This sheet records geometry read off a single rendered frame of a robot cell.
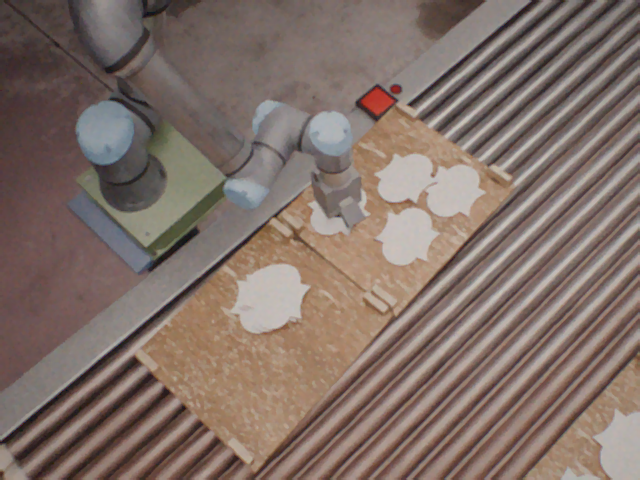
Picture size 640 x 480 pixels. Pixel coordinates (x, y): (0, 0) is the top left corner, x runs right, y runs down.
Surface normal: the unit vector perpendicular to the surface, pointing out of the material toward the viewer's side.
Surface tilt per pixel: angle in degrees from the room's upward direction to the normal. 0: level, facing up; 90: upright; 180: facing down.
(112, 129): 8
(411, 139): 0
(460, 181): 0
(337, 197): 90
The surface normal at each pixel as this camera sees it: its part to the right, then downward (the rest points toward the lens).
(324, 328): -0.07, -0.46
